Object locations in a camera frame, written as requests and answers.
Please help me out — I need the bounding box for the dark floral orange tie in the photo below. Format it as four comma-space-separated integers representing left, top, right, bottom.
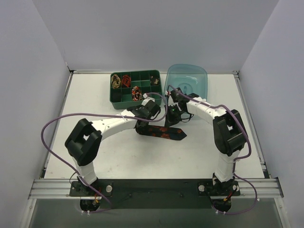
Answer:
146, 125, 187, 141

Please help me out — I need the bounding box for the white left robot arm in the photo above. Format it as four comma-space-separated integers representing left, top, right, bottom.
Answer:
65, 98, 161, 186

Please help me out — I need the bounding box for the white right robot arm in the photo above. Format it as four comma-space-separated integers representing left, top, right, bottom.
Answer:
165, 88, 247, 190

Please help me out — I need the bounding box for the red white rolled tie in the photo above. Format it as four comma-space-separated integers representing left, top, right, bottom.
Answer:
132, 86, 142, 101

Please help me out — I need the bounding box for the dark rolled tie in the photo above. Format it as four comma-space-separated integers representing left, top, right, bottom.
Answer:
150, 75, 160, 86

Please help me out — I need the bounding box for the green compartment organizer box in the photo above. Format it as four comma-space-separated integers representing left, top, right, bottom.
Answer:
109, 70, 163, 110

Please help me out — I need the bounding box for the teal transparent plastic tub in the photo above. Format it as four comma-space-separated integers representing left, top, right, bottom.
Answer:
164, 64, 208, 99

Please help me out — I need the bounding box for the beige rolled tie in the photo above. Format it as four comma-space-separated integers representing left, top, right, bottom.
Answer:
111, 74, 122, 89

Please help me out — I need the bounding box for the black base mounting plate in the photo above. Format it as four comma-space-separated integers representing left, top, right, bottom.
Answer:
69, 179, 240, 210

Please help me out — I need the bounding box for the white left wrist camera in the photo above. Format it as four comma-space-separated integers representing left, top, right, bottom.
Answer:
141, 93, 155, 106

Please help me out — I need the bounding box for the aluminium front rail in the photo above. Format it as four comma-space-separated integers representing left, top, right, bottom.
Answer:
29, 178, 284, 199

